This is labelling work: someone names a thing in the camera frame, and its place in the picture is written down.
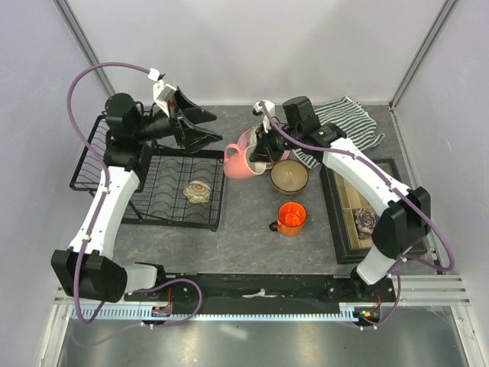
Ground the striped towel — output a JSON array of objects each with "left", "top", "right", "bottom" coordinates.
[{"left": 315, "top": 96, "right": 385, "bottom": 151}]

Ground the orange mug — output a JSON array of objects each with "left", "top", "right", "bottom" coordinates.
[{"left": 269, "top": 202, "right": 307, "bottom": 236}]

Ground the floral rolled tie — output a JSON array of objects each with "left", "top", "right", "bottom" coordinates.
[{"left": 353, "top": 207, "right": 379, "bottom": 240}]

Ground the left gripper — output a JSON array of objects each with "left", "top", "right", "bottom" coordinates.
[{"left": 133, "top": 86, "right": 222, "bottom": 153}]

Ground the black wire dish rack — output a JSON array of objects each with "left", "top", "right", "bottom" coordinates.
[{"left": 70, "top": 111, "right": 225, "bottom": 232}]

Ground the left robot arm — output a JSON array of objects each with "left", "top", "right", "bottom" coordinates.
[{"left": 51, "top": 87, "right": 222, "bottom": 303}]

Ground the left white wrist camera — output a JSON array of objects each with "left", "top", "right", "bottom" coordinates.
[{"left": 147, "top": 68, "right": 176, "bottom": 117}]

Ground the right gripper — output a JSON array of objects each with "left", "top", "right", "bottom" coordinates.
[{"left": 251, "top": 119, "right": 302, "bottom": 164}]

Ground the pink plate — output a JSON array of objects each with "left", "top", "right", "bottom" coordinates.
[{"left": 237, "top": 128, "right": 290, "bottom": 160}]

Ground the speckled grey plate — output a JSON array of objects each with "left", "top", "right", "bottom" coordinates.
[{"left": 248, "top": 123, "right": 264, "bottom": 146}]

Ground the pink mug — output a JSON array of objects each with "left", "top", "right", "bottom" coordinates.
[{"left": 224, "top": 144, "right": 267, "bottom": 180}]

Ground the patterned small bowl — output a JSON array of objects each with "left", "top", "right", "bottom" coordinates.
[{"left": 183, "top": 180, "right": 212, "bottom": 204}]

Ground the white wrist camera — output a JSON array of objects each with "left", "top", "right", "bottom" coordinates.
[
  {"left": 253, "top": 100, "right": 275, "bottom": 133},
  {"left": 147, "top": 68, "right": 176, "bottom": 117}
]

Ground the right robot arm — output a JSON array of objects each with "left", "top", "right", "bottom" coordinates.
[{"left": 251, "top": 96, "right": 431, "bottom": 301}]

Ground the black glass-lid display box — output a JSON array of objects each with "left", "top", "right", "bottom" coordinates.
[{"left": 319, "top": 157, "right": 429, "bottom": 265}]

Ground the brown bowl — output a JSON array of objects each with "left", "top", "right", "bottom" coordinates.
[{"left": 270, "top": 159, "right": 309, "bottom": 196}]

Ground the purple cable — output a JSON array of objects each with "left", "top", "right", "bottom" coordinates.
[
  {"left": 66, "top": 62, "right": 154, "bottom": 347},
  {"left": 254, "top": 99, "right": 456, "bottom": 332}
]

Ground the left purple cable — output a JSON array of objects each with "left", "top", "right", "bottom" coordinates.
[{"left": 66, "top": 62, "right": 154, "bottom": 347}]

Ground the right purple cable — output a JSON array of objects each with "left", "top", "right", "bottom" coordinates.
[{"left": 254, "top": 99, "right": 456, "bottom": 332}]

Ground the white cable duct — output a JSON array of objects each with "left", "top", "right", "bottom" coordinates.
[{"left": 96, "top": 305, "right": 358, "bottom": 322}]

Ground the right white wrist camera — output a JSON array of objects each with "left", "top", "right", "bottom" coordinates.
[{"left": 253, "top": 100, "right": 275, "bottom": 133}]

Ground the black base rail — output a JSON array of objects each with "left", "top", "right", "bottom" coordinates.
[{"left": 124, "top": 271, "right": 398, "bottom": 317}]

